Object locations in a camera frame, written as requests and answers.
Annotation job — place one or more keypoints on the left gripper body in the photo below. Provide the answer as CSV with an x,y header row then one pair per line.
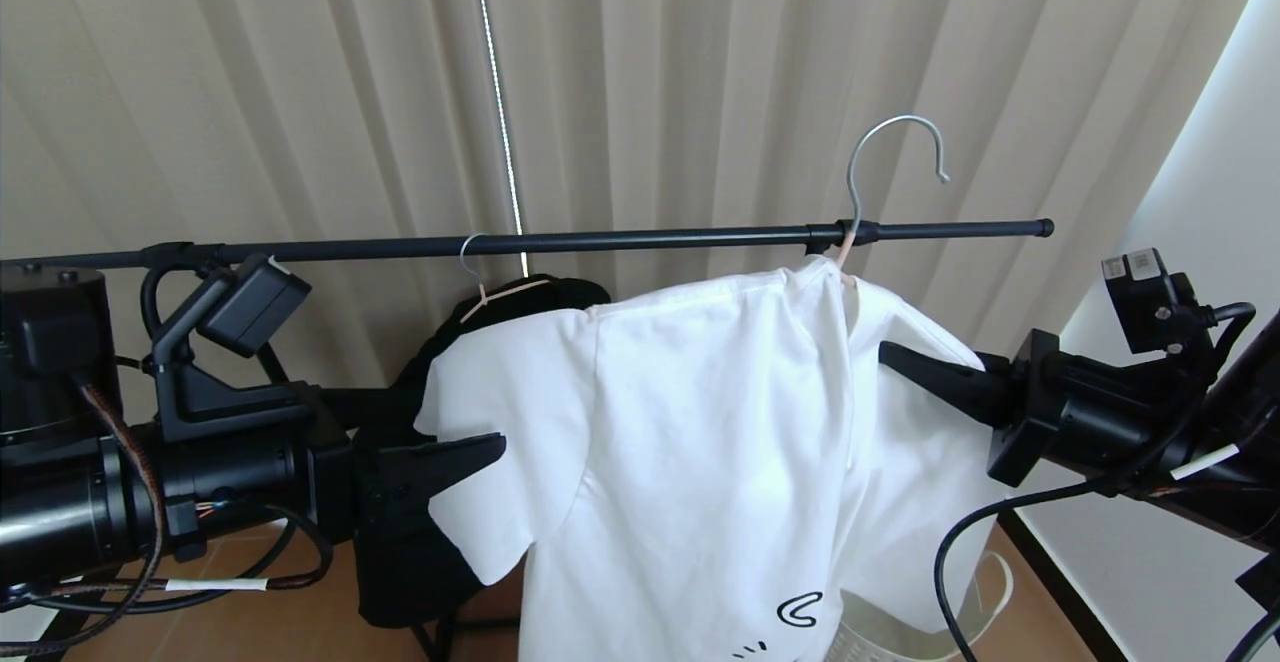
x,y
220,482

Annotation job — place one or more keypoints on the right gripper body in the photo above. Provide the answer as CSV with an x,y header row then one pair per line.
x,y
1090,412

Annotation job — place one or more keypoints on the black shorts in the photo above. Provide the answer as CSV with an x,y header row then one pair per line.
x,y
400,562

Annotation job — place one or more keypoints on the pink clothes hanger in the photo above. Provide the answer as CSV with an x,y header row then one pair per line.
x,y
851,202
484,292

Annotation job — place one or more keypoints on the white garment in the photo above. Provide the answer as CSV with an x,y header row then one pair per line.
x,y
700,422

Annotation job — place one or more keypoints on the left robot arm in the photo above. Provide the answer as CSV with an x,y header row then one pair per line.
x,y
50,342

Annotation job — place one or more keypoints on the white laundry basket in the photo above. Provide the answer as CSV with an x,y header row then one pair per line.
x,y
990,602

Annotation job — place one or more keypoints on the black clothes rack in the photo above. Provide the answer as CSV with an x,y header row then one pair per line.
x,y
650,238

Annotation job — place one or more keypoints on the beige curtain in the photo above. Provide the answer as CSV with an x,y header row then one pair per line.
x,y
700,72

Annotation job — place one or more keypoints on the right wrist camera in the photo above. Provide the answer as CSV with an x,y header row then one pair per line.
x,y
1150,302

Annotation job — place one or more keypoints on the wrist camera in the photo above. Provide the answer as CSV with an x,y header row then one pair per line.
x,y
255,302
1150,302

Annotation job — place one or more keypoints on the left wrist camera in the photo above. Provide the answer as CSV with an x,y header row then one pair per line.
x,y
255,302

